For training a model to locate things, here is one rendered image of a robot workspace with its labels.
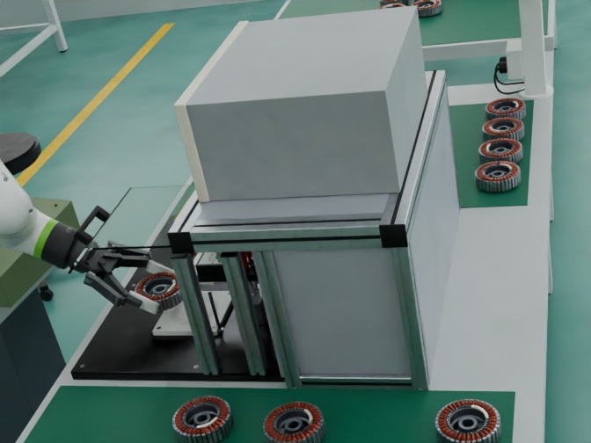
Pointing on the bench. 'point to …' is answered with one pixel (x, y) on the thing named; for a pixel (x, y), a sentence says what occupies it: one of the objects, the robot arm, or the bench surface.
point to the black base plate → (165, 345)
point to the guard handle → (89, 223)
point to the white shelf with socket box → (527, 55)
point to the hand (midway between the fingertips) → (159, 289)
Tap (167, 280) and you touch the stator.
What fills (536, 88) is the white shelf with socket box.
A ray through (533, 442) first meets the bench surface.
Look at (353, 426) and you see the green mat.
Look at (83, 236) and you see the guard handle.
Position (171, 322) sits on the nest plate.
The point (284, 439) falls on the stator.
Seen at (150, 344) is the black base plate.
